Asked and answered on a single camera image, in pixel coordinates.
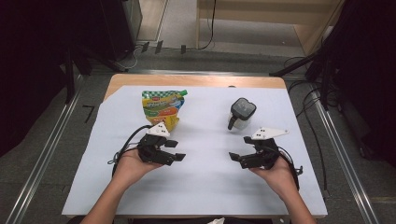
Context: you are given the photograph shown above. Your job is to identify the person's left hand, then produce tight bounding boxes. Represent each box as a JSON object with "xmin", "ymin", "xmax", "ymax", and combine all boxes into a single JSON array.
[{"xmin": 112, "ymin": 148, "xmax": 163, "ymax": 189}]

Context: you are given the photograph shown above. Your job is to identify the black stand leg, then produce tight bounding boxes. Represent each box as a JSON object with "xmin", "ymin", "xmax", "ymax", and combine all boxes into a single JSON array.
[{"xmin": 268, "ymin": 51, "xmax": 319, "ymax": 78}]

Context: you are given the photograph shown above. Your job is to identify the black tape mark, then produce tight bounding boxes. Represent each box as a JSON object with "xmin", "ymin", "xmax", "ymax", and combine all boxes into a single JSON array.
[{"xmin": 81, "ymin": 105, "xmax": 95, "ymax": 124}]

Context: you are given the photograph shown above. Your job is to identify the black floor cables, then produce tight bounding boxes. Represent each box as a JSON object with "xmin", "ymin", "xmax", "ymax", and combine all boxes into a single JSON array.
[{"xmin": 287, "ymin": 55, "xmax": 332, "ymax": 191}]

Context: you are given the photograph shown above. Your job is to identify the light wooden cabinet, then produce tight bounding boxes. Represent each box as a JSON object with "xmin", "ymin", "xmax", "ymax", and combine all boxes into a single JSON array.
[{"xmin": 195, "ymin": 0, "xmax": 345, "ymax": 58}]

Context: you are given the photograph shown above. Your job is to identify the metal floor rail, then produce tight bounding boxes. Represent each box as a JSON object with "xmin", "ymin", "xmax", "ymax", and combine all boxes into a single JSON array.
[
  {"xmin": 310, "ymin": 89, "xmax": 381, "ymax": 224},
  {"xmin": 4, "ymin": 74, "xmax": 86, "ymax": 224}
]

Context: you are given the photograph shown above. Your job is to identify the wooden table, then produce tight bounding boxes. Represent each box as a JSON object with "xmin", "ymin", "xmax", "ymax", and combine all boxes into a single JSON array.
[{"xmin": 61, "ymin": 73, "xmax": 329, "ymax": 220}]

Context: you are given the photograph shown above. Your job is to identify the black hanging cable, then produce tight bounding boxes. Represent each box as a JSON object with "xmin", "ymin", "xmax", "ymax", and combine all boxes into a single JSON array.
[{"xmin": 198, "ymin": 0, "xmax": 218, "ymax": 51}]

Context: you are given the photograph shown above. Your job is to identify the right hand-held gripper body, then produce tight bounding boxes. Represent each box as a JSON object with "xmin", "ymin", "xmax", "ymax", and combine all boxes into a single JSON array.
[{"xmin": 239, "ymin": 126, "xmax": 290, "ymax": 171}]

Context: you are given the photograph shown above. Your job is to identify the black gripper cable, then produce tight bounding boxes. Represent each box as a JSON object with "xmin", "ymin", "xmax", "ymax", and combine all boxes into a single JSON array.
[
  {"xmin": 277, "ymin": 146, "xmax": 304, "ymax": 191},
  {"xmin": 106, "ymin": 124, "xmax": 153, "ymax": 178}
]

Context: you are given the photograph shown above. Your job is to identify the black curtain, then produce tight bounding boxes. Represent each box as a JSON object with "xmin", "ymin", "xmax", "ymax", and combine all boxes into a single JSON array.
[
  {"xmin": 321, "ymin": 0, "xmax": 396, "ymax": 167},
  {"xmin": 0, "ymin": 0, "xmax": 135, "ymax": 158}
]

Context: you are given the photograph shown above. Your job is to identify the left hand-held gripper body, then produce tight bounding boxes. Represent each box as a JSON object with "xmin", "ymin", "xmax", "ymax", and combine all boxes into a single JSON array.
[{"xmin": 136, "ymin": 121, "xmax": 176, "ymax": 166}]

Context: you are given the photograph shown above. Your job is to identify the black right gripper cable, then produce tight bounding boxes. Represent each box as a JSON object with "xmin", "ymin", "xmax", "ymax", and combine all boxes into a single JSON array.
[{"xmin": 277, "ymin": 146, "xmax": 304, "ymax": 191}]

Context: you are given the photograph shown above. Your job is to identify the white floor cable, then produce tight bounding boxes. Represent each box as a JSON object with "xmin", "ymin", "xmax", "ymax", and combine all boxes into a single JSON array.
[{"xmin": 123, "ymin": 46, "xmax": 140, "ymax": 70}]

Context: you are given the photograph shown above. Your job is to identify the person's right hand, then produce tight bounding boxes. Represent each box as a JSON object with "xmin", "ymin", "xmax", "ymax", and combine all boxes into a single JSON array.
[{"xmin": 248, "ymin": 154, "xmax": 301, "ymax": 202}]

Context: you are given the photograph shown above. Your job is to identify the yellow green spouted pouch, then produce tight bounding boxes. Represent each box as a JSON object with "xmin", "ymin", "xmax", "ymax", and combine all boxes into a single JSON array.
[{"xmin": 141, "ymin": 89, "xmax": 189, "ymax": 132}]

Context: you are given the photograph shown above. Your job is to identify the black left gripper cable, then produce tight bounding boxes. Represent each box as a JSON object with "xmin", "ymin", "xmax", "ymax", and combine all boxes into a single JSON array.
[{"xmin": 106, "ymin": 124, "xmax": 153, "ymax": 178}]

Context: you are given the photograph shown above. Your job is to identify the white table mat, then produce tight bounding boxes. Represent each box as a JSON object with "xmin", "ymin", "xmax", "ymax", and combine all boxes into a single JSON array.
[{"xmin": 61, "ymin": 85, "xmax": 329, "ymax": 218}]

